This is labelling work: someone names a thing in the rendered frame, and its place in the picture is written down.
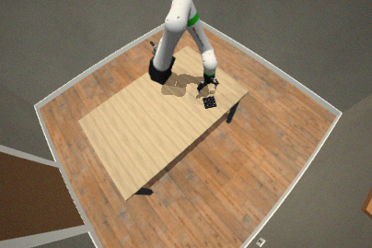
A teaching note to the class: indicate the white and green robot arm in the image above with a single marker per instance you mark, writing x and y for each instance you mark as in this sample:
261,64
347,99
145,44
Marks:
175,25

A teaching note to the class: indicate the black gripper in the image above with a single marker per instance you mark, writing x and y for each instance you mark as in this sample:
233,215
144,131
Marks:
206,82

